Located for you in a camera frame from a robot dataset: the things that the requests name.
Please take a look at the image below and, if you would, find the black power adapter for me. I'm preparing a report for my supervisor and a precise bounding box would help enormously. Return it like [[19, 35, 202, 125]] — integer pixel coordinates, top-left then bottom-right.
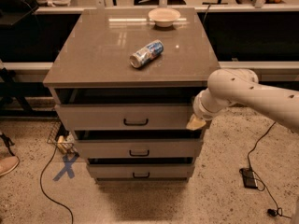
[[239, 168, 258, 189]]

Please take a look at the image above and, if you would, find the grey drawer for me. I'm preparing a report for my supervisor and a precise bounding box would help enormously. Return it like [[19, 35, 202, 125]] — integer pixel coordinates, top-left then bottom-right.
[[87, 164, 194, 179], [75, 139, 203, 159], [55, 104, 192, 131]]

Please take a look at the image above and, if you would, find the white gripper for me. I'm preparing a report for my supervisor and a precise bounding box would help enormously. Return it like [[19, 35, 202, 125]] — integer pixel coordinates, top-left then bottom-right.
[[186, 91, 219, 131]]

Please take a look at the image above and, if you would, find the grey top drawer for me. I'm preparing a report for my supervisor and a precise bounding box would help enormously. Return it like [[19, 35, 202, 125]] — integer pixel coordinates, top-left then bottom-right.
[[55, 104, 192, 131]]

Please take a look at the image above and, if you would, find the black office chair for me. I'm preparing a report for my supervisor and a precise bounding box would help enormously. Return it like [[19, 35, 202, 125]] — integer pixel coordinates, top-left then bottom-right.
[[0, 0, 38, 28]]

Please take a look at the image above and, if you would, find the blue tape cross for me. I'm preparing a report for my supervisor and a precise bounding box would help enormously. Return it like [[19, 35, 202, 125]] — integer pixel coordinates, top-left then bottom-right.
[[53, 154, 78, 181]]

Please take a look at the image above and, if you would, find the grey bottom drawer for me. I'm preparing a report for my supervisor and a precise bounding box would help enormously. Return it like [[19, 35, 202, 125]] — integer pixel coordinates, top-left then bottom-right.
[[87, 164, 194, 179]]

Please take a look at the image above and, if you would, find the white bowl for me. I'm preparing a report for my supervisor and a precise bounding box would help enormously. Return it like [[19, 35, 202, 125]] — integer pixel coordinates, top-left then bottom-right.
[[149, 7, 180, 27]]

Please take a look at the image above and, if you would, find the tan shoe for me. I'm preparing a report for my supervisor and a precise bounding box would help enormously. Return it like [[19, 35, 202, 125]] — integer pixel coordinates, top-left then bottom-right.
[[0, 156, 20, 176]]

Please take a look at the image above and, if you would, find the black cable left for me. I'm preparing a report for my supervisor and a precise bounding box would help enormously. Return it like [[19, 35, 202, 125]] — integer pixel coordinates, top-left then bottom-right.
[[38, 145, 75, 224]]

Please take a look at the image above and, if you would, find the grey middle drawer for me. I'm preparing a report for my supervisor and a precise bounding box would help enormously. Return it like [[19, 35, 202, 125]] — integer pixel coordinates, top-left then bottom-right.
[[75, 139, 203, 159]]

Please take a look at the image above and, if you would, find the black cable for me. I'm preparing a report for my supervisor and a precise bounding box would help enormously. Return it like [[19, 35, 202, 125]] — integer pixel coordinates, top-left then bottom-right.
[[38, 145, 75, 224], [246, 120, 293, 220]]

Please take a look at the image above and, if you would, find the black cable right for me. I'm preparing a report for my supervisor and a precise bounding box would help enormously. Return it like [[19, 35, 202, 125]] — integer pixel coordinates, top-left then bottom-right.
[[246, 120, 293, 220]]

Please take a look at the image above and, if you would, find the grey drawer cabinet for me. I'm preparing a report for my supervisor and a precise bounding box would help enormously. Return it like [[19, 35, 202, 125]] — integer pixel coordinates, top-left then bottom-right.
[[42, 7, 227, 184]]

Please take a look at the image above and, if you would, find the blue white soda can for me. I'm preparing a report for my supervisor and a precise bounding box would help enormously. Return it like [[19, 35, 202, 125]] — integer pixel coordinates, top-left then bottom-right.
[[130, 39, 164, 68]]

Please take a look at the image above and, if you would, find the black tripod leg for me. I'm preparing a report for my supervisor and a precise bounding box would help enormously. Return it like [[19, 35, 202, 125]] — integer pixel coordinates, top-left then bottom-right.
[[0, 132, 14, 156]]

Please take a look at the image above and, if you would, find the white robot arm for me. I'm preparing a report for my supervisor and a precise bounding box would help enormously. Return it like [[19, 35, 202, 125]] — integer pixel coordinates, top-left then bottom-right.
[[192, 69, 299, 224]]

